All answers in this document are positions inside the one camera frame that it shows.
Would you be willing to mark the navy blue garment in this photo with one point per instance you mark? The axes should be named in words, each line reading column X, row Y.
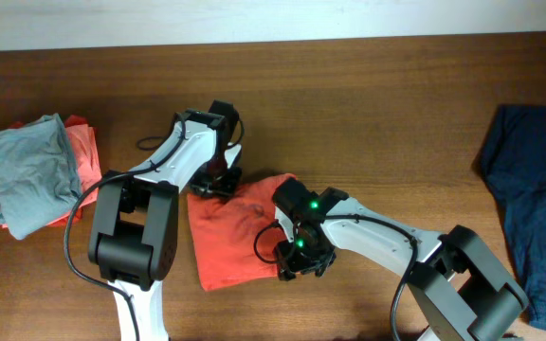
column 512, row 163

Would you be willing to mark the orange printed t-shirt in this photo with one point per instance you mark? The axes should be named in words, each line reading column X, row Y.
column 232, row 239

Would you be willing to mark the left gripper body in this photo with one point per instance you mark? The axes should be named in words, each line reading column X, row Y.
column 218, row 179

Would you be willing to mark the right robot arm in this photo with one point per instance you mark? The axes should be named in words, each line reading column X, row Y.
column 461, row 287

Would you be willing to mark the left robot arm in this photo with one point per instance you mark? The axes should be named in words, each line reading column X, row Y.
column 133, row 238

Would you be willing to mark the folded grey shirt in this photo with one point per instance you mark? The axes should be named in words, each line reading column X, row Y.
column 39, row 180

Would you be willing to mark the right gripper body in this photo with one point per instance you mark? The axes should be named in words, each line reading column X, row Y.
column 300, row 255

